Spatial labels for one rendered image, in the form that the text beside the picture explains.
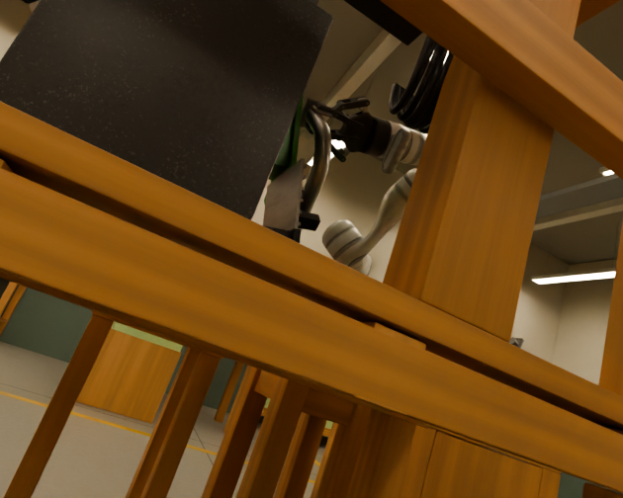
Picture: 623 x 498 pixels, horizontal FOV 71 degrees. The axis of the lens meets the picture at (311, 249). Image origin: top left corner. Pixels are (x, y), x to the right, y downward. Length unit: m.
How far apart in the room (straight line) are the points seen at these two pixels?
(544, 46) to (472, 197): 0.21
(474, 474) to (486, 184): 1.09
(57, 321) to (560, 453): 6.05
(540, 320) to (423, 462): 8.22
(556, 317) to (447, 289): 9.36
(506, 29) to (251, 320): 0.45
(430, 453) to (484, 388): 0.90
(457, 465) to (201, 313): 1.19
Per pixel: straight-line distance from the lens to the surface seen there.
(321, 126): 0.80
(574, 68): 0.69
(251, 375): 1.48
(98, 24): 0.59
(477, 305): 0.55
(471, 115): 0.60
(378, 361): 0.46
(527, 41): 0.64
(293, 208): 0.73
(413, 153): 0.94
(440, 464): 1.47
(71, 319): 6.34
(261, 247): 0.41
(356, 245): 1.05
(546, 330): 9.64
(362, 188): 7.48
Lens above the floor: 0.76
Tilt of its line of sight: 16 degrees up
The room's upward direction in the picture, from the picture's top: 20 degrees clockwise
